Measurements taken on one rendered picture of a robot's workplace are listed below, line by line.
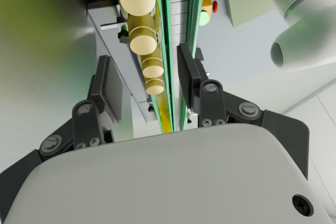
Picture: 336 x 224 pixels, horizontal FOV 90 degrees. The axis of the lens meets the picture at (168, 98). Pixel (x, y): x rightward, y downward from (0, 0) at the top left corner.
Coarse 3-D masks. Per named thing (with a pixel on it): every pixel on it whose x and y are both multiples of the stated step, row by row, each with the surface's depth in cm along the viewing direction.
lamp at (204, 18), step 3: (201, 12) 56; (204, 12) 56; (201, 15) 56; (204, 15) 56; (207, 15) 56; (201, 18) 56; (204, 18) 56; (207, 18) 57; (201, 21) 57; (204, 21) 57; (207, 21) 58; (201, 24) 58
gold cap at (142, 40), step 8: (128, 16) 22; (136, 16) 21; (144, 16) 21; (128, 24) 22; (136, 24) 20; (144, 24) 20; (152, 24) 22; (128, 32) 21; (136, 32) 20; (144, 32) 20; (152, 32) 21; (136, 40) 20; (144, 40) 20; (152, 40) 20; (136, 48) 21; (144, 48) 21; (152, 48) 22
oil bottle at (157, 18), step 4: (156, 0) 30; (156, 12) 28; (156, 16) 28; (160, 16) 28; (156, 20) 28; (160, 20) 28; (156, 24) 28; (160, 24) 28; (156, 28) 28; (160, 28) 29; (156, 32) 28; (160, 32) 29; (156, 36) 29; (160, 36) 30; (160, 40) 31
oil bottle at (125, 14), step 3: (120, 6) 24; (156, 6) 26; (123, 9) 24; (153, 9) 25; (156, 9) 26; (123, 12) 25; (126, 12) 24; (150, 12) 25; (153, 12) 25; (123, 15) 25; (126, 15) 25; (153, 15) 26; (126, 18) 26
